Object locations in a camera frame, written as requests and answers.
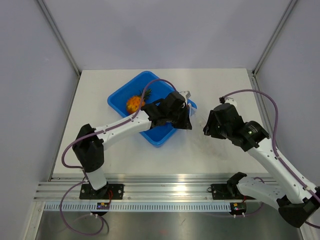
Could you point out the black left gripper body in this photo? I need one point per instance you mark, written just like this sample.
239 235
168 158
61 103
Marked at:
179 119

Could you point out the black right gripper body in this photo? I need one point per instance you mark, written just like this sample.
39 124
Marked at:
215 129

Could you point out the orange toy pineapple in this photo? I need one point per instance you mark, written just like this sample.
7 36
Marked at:
133 102

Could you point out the clear zip top bag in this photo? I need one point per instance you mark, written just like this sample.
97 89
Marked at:
197 142

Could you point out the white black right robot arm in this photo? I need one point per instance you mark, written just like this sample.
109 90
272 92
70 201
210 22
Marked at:
296 198

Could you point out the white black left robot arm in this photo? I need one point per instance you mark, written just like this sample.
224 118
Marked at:
91 142

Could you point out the blue plastic tray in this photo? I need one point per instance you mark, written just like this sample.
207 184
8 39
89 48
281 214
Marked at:
160 130

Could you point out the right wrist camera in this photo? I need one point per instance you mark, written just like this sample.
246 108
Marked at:
228 100

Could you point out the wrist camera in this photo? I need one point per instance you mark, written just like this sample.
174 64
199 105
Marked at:
186 95
228 100

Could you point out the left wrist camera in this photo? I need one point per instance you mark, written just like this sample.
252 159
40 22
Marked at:
186 95

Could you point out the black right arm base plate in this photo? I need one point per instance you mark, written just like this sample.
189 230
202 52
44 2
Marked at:
219 191

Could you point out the aluminium table edge rail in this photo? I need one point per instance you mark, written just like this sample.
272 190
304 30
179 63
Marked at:
141 188

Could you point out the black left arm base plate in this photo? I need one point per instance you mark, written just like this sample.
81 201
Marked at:
113 191

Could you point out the right aluminium frame post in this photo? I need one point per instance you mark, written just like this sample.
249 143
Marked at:
275 36

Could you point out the aluminium frame post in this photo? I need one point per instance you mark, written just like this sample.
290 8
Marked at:
43 7
275 36

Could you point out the white slotted cable duct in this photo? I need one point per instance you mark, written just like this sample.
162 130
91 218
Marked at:
211 207

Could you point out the left aluminium frame post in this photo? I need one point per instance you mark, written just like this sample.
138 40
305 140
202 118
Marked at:
43 7

